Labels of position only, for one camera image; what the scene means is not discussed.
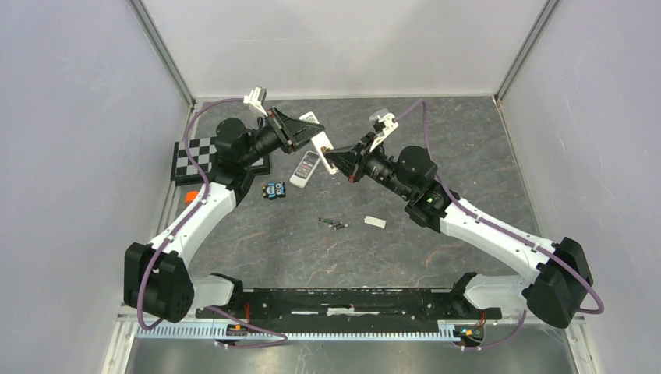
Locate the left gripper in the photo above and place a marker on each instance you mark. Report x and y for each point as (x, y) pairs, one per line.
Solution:
(291, 132)

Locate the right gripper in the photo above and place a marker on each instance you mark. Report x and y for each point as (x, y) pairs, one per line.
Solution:
(352, 161)

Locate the white long remote control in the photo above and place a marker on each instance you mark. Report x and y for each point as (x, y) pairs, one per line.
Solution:
(321, 143)

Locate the white battery cover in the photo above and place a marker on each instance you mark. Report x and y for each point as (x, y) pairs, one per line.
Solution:
(376, 222)

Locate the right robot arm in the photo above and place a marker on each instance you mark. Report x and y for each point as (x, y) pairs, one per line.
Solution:
(552, 278)

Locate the grey white remote control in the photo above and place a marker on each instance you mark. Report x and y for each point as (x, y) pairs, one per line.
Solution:
(304, 170)

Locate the black white checkerboard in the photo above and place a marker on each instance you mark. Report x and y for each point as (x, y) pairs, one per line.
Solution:
(202, 150)

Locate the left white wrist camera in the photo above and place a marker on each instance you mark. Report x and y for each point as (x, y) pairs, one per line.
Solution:
(254, 101)

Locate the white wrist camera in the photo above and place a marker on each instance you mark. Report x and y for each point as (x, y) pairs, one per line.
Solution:
(254, 101)
(384, 123)

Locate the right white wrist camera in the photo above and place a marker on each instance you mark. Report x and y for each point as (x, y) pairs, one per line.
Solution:
(384, 123)

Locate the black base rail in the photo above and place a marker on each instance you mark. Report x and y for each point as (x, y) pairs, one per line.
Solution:
(354, 310)

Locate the white slotted cable duct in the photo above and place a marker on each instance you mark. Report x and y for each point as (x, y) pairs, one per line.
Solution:
(222, 330)

